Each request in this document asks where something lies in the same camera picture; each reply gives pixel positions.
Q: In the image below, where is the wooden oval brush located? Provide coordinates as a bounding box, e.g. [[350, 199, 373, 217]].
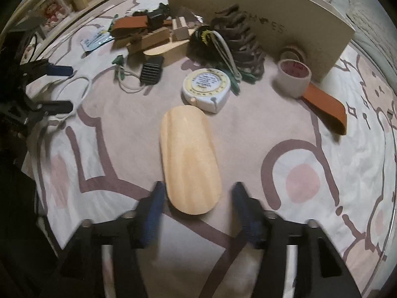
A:
[[160, 105, 223, 215]]

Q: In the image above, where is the blue white medicine sachet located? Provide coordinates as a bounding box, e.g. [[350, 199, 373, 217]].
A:
[[80, 27, 114, 52]]

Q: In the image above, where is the doll in clear case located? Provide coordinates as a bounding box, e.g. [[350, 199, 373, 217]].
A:
[[38, 0, 71, 32]]

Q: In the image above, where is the brown leather pouch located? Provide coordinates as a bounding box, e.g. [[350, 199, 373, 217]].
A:
[[110, 15, 148, 38]]

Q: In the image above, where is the black square charger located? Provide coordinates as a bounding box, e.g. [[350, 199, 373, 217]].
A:
[[147, 10, 169, 30]]

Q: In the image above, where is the white round tape measure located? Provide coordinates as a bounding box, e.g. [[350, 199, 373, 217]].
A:
[[182, 68, 231, 114]]

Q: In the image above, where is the brown tape roll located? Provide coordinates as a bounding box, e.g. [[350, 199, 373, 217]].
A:
[[275, 59, 312, 98]]

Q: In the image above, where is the white cardboard shoe box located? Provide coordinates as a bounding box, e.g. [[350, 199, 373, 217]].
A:
[[168, 0, 355, 82]]

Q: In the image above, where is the brown leather strap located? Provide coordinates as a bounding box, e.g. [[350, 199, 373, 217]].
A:
[[300, 81, 348, 136]]

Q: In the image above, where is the dark braided cord bundle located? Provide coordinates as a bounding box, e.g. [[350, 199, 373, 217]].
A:
[[210, 4, 268, 80]]

